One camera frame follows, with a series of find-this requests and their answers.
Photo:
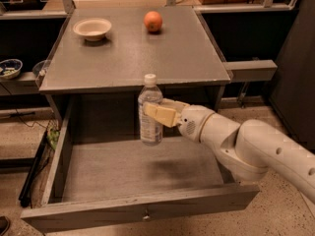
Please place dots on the orange fruit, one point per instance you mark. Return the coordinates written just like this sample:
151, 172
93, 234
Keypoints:
153, 21

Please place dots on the clear plastic water bottle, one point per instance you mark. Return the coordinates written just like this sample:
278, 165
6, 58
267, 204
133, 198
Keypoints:
150, 129

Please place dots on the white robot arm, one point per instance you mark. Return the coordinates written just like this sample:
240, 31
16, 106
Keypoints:
248, 150

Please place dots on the white paper bowl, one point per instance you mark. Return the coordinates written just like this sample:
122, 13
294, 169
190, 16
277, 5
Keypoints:
92, 29

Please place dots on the open grey top drawer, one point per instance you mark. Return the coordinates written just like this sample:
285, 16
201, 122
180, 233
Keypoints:
101, 174

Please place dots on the clear plastic container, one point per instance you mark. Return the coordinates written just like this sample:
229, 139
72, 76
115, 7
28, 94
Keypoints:
40, 69

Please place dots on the blue patterned bowl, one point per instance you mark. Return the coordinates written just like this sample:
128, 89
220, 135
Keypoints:
10, 68

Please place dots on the grey side shelf left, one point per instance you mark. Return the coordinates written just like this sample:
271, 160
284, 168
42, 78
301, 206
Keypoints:
23, 84

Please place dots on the black floor bar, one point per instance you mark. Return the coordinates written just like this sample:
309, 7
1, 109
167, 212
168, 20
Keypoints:
25, 194

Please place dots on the grey wooden cabinet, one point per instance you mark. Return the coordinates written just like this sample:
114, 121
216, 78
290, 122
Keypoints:
182, 54

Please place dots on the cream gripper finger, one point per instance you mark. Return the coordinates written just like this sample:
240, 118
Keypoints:
178, 106
166, 113

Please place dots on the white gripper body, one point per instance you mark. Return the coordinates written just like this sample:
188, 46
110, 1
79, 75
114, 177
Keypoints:
192, 120

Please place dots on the dark shoe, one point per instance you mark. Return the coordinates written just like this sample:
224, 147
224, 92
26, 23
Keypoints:
4, 225

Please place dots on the metal drawer knob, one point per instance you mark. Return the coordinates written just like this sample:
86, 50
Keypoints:
146, 216

